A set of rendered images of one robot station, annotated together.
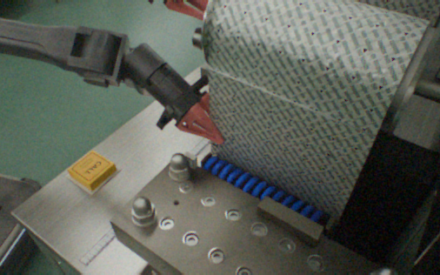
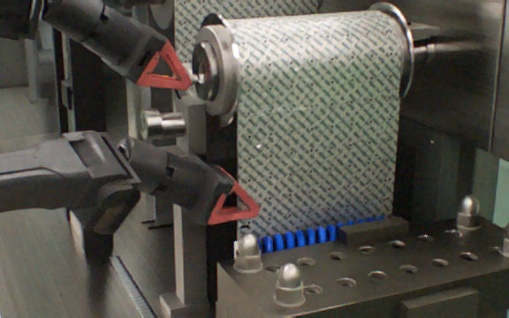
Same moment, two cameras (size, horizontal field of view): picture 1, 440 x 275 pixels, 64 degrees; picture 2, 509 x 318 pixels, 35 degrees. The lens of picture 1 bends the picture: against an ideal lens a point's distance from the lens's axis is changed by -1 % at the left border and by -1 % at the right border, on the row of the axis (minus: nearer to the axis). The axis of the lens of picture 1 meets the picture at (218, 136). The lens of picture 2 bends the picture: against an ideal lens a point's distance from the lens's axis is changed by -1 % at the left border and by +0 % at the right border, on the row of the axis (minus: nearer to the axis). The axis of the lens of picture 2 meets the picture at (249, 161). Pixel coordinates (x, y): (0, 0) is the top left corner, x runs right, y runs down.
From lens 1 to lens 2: 0.84 m
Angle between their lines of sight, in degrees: 54
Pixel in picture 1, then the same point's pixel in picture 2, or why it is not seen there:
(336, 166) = (378, 151)
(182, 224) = (322, 283)
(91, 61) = (112, 165)
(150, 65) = (159, 152)
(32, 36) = (26, 161)
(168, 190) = (265, 279)
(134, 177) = not seen: outside the picture
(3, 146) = not seen: outside the picture
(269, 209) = (357, 230)
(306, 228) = (393, 222)
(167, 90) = (193, 171)
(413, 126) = not seen: hidden behind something
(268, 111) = (309, 131)
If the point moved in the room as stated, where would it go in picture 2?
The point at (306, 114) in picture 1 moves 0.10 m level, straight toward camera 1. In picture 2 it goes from (345, 110) to (405, 126)
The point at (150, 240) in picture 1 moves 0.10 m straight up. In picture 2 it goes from (325, 303) to (328, 222)
